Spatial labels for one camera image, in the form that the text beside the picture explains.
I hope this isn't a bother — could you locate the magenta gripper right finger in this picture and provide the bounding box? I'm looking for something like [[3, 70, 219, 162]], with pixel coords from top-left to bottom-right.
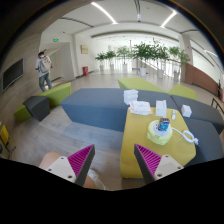
[[134, 144, 183, 184]]

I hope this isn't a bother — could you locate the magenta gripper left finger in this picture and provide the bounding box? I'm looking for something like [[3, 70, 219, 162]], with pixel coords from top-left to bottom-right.
[[47, 144, 95, 186]]

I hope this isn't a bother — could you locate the blue charger plug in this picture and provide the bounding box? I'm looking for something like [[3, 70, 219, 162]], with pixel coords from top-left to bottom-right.
[[158, 118, 170, 131]]

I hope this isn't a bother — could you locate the yellow round power strip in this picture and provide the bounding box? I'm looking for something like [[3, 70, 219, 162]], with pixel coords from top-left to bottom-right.
[[147, 120, 173, 145]]

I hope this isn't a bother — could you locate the small white bottle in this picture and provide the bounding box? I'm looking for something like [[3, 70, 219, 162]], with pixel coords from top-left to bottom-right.
[[171, 110, 177, 120]]

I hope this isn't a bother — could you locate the white upright box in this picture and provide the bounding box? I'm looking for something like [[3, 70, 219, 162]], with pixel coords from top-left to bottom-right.
[[156, 100, 167, 117]]

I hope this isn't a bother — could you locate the white plastic bag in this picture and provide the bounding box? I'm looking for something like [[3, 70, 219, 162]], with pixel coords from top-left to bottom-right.
[[129, 101, 152, 115]]

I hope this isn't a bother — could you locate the small white cube box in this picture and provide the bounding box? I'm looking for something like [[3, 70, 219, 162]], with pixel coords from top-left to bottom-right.
[[181, 105, 192, 117]]

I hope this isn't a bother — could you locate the grey sofa right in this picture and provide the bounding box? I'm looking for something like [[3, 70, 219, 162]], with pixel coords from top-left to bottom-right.
[[172, 95, 224, 166]]

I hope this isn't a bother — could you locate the grey blue sofa bench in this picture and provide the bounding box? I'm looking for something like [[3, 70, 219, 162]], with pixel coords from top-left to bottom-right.
[[60, 87, 179, 133]]

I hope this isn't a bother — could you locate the dark grey cube stool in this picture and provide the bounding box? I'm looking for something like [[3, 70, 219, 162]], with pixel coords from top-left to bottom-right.
[[24, 96, 50, 121]]

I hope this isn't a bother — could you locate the green bench left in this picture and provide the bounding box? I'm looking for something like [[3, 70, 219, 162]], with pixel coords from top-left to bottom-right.
[[14, 83, 71, 121]]

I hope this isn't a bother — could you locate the green bench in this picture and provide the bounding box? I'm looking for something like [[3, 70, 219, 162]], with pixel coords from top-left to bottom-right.
[[118, 78, 163, 93], [14, 83, 71, 121]]

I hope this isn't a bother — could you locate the white tissue pack stack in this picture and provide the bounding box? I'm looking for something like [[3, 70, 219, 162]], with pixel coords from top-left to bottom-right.
[[124, 89, 138, 104]]

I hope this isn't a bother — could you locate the yellow chair left edge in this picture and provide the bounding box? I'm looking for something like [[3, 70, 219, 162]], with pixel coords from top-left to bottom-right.
[[0, 125, 16, 159]]

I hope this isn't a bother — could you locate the green bench far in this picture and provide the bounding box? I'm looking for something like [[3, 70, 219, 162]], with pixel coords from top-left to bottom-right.
[[118, 78, 163, 93]]

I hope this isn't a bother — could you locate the red trash bin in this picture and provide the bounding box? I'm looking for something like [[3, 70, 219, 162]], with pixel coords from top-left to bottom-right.
[[82, 66, 89, 76]]

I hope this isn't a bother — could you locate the walking person with backpack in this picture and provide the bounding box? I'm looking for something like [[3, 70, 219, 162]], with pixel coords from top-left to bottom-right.
[[35, 51, 52, 92]]

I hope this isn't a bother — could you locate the potted tree right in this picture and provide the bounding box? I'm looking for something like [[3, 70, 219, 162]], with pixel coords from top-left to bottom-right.
[[153, 40, 170, 79]]

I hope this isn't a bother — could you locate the potted tree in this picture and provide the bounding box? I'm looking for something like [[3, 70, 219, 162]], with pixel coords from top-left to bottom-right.
[[133, 42, 155, 76], [153, 40, 170, 79], [95, 52, 107, 71]]

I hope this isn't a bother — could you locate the potted tree centre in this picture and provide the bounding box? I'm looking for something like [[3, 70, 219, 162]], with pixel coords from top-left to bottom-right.
[[133, 42, 155, 76]]

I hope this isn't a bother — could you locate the potted tree left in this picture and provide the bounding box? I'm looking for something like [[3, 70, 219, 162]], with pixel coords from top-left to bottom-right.
[[95, 52, 107, 71]]

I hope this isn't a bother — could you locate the white charger cable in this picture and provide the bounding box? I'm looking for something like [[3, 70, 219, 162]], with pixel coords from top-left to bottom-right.
[[171, 126, 200, 146]]

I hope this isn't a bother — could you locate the black wall television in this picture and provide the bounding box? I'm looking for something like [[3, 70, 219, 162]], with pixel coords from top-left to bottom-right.
[[2, 59, 24, 91]]

